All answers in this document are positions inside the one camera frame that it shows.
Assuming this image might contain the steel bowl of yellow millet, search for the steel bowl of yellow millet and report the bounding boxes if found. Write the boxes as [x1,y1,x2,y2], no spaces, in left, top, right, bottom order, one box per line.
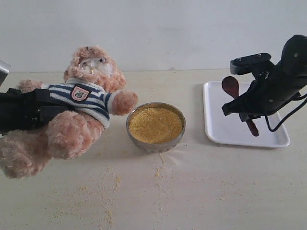
[126,102,186,153]

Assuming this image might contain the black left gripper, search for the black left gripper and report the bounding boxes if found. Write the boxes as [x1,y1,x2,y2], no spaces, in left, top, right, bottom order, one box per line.
[0,88,75,134]

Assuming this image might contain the dark red wooden spoon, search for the dark red wooden spoon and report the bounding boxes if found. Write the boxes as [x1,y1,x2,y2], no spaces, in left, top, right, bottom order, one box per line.
[222,76,259,137]

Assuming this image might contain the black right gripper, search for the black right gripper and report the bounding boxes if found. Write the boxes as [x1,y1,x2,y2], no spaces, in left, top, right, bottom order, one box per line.
[222,60,302,122]

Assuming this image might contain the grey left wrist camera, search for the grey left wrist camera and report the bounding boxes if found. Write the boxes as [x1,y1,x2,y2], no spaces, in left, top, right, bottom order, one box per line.
[0,60,11,86]

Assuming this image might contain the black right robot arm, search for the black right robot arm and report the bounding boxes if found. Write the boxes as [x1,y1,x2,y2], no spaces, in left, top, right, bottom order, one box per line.
[222,35,307,120]

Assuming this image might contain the tan teddy bear striped sweater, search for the tan teddy bear striped sweater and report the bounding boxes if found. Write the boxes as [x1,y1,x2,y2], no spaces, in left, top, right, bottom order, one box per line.
[0,46,138,179]

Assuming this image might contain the white rectangular plastic tray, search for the white rectangular plastic tray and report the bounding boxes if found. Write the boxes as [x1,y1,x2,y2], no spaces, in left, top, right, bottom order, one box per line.
[203,81,290,148]

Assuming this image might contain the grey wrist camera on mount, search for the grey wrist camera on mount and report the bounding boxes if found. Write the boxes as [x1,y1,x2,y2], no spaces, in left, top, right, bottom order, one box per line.
[230,53,274,75]

